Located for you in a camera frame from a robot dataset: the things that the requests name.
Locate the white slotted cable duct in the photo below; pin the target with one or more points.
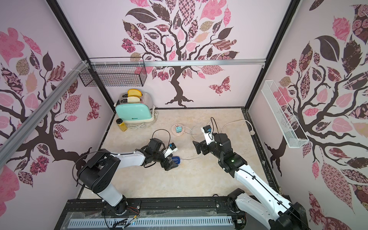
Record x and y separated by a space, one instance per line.
110 223

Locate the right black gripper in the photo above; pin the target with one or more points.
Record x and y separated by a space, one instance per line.
203 147

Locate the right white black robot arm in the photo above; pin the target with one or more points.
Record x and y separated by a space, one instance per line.
265 205

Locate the round pink power strip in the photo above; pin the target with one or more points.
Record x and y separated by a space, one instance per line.
174 132

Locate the yellow juice bottle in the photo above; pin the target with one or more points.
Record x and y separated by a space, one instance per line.
122 126

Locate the yellow bread slice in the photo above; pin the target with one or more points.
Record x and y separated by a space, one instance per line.
134 92

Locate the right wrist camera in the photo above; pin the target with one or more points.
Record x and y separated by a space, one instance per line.
208 134

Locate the left aluminium rail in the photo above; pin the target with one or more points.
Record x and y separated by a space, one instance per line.
16 140

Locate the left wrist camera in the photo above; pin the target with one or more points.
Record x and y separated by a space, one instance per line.
170 149

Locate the black wire wall basket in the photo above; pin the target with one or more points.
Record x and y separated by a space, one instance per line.
115 73

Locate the pale bread slice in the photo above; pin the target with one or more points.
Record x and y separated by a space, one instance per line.
133 99

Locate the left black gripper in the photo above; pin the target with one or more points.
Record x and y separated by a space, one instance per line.
164 164

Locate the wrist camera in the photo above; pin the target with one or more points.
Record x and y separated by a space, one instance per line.
208 134
170 149

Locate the aluminium rail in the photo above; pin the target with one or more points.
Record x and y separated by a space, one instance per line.
186 62
16 140

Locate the back aluminium rail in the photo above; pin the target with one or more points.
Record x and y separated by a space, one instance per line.
186 62

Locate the mint green toaster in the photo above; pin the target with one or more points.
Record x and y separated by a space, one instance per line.
133 113

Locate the white wire wall basket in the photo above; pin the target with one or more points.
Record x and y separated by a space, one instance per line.
285 116

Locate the teal usb charger block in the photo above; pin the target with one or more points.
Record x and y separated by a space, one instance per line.
179 129

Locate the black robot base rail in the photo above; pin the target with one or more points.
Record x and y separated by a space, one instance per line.
207 206

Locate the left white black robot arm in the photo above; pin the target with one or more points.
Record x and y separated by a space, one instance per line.
99 171

